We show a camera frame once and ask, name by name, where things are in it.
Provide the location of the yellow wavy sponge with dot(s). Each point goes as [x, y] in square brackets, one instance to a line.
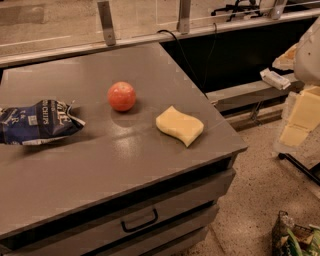
[181, 126]

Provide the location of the black metal stand leg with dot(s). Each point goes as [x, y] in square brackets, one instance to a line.
[312, 173]

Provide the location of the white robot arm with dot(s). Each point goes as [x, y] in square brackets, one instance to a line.
[304, 59]

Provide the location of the white box on ledge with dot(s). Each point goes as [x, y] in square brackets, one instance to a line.
[274, 79]

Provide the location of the red apple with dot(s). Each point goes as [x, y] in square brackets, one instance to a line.
[121, 96]

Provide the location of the metal railing with brackets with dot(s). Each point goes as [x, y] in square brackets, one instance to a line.
[39, 30]

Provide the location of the green snack bag in basket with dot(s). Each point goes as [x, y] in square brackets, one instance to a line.
[291, 239]

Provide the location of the grey drawer with black handle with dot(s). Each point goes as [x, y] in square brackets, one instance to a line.
[158, 226]

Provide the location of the black office chair base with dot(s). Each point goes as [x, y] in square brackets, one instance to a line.
[240, 6]

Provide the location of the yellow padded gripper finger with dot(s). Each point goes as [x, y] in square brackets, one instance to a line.
[286, 60]
[303, 117]

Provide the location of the blue chip bag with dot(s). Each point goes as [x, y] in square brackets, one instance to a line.
[44, 122]

